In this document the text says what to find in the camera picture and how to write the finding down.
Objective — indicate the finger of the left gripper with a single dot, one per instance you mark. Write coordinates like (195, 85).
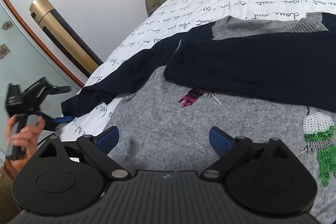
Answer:
(65, 119)

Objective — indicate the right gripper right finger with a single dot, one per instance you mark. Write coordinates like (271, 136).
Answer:
(230, 150)

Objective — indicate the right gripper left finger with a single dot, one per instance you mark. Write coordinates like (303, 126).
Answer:
(96, 149)

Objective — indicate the gold black tower fan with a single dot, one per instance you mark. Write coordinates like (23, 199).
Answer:
(64, 37)

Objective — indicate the grey navy knit sweater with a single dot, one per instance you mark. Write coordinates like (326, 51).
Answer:
(259, 79)

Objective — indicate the person's left hand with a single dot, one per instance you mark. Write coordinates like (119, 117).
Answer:
(27, 138)

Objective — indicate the white script-print bed sheet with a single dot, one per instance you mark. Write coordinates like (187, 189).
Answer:
(178, 16)

